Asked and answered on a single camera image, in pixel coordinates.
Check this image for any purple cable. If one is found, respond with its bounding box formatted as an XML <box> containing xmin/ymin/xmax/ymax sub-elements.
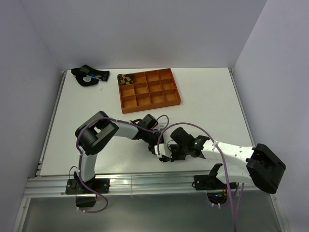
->
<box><xmin>156</xmin><ymin>122</ymin><xmax>245</xmax><ymax>230</ymax></box>
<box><xmin>75</xmin><ymin>114</ymin><xmax>170</xmax><ymax>214</ymax></box>

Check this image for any brown yellow argyle sock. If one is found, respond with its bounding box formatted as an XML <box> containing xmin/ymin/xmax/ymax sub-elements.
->
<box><xmin>117</xmin><ymin>74</ymin><xmax>135</xmax><ymax>86</ymax></box>

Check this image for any black blue sock pile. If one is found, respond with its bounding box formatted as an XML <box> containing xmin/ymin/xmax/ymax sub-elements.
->
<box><xmin>71</xmin><ymin>65</ymin><xmax>110</xmax><ymax>87</ymax></box>

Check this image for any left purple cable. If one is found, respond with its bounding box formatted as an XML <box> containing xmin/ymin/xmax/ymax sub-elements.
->
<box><xmin>75</xmin><ymin>114</ymin><xmax>170</xmax><ymax>214</ymax></box>

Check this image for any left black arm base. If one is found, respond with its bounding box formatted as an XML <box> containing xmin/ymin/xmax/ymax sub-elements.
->
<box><xmin>65</xmin><ymin>177</ymin><xmax>111</xmax><ymax>195</ymax></box>

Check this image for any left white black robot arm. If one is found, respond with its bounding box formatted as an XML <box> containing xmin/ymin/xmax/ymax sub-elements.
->
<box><xmin>74</xmin><ymin>111</ymin><xmax>160</xmax><ymax>193</ymax></box>

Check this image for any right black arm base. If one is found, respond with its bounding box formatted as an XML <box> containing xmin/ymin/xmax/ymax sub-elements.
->
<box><xmin>191</xmin><ymin>174</ymin><xmax>227</xmax><ymax>190</ymax></box>

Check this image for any aluminium front rail frame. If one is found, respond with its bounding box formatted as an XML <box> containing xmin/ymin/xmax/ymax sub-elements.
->
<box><xmin>23</xmin><ymin>170</ymin><xmax>277</xmax><ymax>199</ymax></box>

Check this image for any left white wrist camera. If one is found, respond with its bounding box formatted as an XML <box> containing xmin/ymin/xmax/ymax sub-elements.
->
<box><xmin>153</xmin><ymin>122</ymin><xmax>169</xmax><ymax>131</ymax></box>

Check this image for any orange compartment tray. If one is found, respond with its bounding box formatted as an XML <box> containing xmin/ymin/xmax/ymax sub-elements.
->
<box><xmin>118</xmin><ymin>68</ymin><xmax>181</xmax><ymax>114</ymax></box>

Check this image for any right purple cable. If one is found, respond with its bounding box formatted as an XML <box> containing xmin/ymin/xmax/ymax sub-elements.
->
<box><xmin>156</xmin><ymin>122</ymin><xmax>245</xmax><ymax>230</ymax></box>

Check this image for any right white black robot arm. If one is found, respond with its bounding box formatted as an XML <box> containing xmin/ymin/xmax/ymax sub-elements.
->
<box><xmin>154</xmin><ymin>127</ymin><xmax>286</xmax><ymax>194</ymax></box>

